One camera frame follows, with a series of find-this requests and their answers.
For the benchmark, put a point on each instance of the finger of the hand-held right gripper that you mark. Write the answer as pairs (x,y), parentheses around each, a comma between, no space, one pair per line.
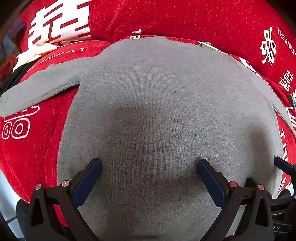
(285,165)
(251,182)

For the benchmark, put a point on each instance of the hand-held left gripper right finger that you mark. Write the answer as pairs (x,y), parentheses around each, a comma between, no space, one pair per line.
(210,180)

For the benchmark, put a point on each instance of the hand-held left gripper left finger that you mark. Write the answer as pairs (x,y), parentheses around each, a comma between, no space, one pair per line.
(89,178)

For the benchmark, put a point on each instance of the grey knit sweater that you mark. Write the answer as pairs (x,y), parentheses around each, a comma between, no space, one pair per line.
(148,104)

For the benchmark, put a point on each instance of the red printed sofa seat cover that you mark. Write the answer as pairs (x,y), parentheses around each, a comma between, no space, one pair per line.
(30,157)

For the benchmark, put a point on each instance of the dark grey crumpled cloth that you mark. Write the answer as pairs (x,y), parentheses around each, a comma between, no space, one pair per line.
(293,100)

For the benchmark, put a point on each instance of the white cloth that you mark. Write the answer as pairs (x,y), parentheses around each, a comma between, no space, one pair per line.
(32,56)

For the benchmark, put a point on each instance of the dark red cloth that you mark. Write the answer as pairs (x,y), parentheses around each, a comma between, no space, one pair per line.
(7,67)

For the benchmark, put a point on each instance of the grey blue cloth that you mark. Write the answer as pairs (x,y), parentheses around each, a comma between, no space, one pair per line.
(5,45)

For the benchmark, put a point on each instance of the red printed sofa backrest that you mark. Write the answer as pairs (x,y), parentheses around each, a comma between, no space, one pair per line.
(173,18)

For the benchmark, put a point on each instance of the purple cloth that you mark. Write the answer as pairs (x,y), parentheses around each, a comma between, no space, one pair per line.
(17,27)

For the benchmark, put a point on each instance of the dark wooden sofa frame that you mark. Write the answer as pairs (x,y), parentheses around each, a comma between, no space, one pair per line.
(13,16)

